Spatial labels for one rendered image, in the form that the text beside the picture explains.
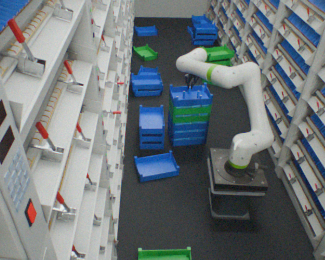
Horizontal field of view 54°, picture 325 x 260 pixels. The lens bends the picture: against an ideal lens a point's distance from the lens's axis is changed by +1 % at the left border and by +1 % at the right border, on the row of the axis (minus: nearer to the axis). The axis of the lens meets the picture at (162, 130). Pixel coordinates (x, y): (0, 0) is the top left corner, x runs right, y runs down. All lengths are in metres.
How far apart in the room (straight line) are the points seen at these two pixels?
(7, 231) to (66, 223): 0.38
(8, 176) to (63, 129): 0.36
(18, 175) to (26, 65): 0.20
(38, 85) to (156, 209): 1.75
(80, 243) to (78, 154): 0.26
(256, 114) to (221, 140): 0.88
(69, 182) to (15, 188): 0.47
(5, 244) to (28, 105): 0.19
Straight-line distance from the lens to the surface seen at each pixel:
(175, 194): 2.31
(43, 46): 0.68
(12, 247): 0.48
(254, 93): 1.96
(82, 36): 1.03
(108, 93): 1.64
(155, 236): 2.09
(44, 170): 0.67
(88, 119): 1.12
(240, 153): 1.89
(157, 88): 3.28
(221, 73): 1.84
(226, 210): 2.18
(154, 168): 2.47
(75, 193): 0.89
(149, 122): 2.65
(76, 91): 0.90
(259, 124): 1.98
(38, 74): 0.58
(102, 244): 1.48
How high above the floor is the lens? 1.74
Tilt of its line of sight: 38 degrees down
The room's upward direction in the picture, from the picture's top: 2 degrees clockwise
